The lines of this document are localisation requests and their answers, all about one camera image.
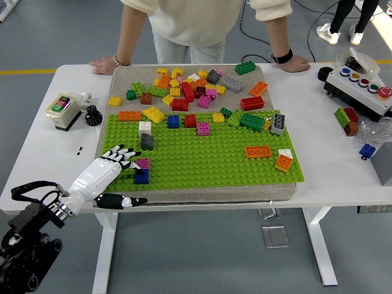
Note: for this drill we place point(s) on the person's left hand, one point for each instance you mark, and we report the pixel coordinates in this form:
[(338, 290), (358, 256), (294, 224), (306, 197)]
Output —
[(295, 65)]

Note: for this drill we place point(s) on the person's right hand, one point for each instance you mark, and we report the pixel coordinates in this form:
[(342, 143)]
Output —
[(104, 65)]

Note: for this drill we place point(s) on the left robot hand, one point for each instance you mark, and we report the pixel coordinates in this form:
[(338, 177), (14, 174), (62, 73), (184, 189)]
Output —
[(95, 177)]

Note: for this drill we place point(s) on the blue square brick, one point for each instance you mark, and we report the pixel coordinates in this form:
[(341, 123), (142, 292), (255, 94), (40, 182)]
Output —
[(173, 121), (142, 178)]

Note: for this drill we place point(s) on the pink square brick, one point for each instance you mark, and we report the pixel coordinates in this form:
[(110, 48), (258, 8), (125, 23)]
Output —
[(144, 163), (203, 129), (204, 102)]

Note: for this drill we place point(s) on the dark grey slope brick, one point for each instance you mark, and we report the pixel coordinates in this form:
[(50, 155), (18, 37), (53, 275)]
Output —
[(147, 142), (212, 77)]

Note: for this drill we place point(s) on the white square brick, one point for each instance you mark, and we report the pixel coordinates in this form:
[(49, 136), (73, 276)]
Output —
[(144, 128)]

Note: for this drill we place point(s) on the red square brick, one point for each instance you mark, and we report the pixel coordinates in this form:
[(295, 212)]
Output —
[(190, 121)]

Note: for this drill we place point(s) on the person's left forearm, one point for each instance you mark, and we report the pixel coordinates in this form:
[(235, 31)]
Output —
[(277, 33)]

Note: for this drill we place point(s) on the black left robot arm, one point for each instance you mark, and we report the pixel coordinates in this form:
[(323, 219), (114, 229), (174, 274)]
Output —
[(33, 222)]

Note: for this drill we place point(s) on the person's right forearm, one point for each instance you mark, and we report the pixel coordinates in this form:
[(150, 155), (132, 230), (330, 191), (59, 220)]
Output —
[(130, 33)]

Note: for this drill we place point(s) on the small dark green brick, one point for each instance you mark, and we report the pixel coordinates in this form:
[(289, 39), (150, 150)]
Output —
[(226, 112), (130, 95)]

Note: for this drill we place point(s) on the brown square brick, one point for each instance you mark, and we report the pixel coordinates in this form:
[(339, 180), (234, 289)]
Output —
[(146, 98)]

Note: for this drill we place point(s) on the orange long brick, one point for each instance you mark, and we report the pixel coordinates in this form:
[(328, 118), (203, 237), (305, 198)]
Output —
[(129, 116)]

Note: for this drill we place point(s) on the red long brick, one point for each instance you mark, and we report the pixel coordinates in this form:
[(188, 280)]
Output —
[(252, 103)]

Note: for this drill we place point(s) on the light green long brick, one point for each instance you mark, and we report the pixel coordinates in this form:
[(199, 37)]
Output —
[(157, 91)]

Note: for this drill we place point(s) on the grey long brick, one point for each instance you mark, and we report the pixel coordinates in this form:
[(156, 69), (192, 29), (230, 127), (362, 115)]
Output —
[(232, 84), (278, 124)]

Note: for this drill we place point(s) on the yellow curved brick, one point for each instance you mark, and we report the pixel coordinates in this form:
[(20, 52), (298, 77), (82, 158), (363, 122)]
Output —
[(153, 114)]

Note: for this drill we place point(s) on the dark green long brick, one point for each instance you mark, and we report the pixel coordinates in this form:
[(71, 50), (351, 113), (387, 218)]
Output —
[(252, 122)]

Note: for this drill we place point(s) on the yellow angled brick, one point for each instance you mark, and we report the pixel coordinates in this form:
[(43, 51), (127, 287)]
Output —
[(177, 72)]

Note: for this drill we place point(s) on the small pink brick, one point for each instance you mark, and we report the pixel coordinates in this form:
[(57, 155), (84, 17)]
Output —
[(179, 79), (220, 72)]

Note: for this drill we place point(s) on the red tall brick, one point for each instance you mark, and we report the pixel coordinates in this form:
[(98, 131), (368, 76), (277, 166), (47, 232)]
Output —
[(187, 92)]

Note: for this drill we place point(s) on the yellow square brick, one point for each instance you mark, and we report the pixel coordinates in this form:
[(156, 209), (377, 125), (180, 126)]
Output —
[(218, 118)]

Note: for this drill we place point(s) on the orange flat brick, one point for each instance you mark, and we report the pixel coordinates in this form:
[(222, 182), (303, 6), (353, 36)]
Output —
[(258, 152)]

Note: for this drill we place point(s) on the dark red brick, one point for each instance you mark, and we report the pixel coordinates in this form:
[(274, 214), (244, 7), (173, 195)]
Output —
[(200, 92)]

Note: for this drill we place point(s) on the orange and yellow brick stack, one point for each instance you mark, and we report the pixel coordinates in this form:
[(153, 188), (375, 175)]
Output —
[(283, 163)]

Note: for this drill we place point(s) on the green studded baseplate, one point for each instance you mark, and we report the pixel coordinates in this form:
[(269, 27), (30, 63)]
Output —
[(214, 171)]

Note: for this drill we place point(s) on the black wristwatch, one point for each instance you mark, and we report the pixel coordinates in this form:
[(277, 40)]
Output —
[(282, 57)]

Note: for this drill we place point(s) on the small black screws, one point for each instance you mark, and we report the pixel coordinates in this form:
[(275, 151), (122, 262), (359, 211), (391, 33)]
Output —
[(79, 149)]

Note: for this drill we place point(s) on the black gear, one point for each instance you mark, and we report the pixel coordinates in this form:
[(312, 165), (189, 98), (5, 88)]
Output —
[(93, 115)]

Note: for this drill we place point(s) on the dark small part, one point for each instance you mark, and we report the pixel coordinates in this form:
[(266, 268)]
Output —
[(351, 62)]

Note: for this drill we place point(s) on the white push-button control box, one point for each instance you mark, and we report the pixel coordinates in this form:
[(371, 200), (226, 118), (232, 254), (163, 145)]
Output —
[(352, 88)]

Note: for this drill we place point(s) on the person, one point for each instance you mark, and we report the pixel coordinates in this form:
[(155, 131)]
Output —
[(340, 15), (196, 24)]

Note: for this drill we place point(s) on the clear round container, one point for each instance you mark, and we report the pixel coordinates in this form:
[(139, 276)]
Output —
[(366, 62)]

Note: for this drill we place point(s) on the grey-brown foam mat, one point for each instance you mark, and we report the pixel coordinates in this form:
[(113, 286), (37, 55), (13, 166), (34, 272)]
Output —
[(190, 197)]

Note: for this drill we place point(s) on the clear plastic bag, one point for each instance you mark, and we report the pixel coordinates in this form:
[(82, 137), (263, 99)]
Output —
[(372, 131)]

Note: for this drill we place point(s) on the white furniture base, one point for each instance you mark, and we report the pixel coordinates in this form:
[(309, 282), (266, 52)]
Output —
[(6, 12)]

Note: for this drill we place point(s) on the white table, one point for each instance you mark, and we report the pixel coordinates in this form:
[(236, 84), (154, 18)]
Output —
[(330, 171)]

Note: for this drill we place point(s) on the grey box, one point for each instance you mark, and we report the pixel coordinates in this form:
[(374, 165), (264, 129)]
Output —
[(384, 167)]

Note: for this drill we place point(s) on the clear floor plate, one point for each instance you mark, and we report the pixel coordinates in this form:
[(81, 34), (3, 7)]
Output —
[(275, 236), (269, 213)]

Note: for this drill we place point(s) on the table control panel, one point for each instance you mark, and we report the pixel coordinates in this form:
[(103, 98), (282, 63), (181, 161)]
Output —
[(373, 209)]

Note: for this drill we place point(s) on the beige switch box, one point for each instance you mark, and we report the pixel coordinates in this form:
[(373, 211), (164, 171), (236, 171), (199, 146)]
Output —
[(62, 105)]

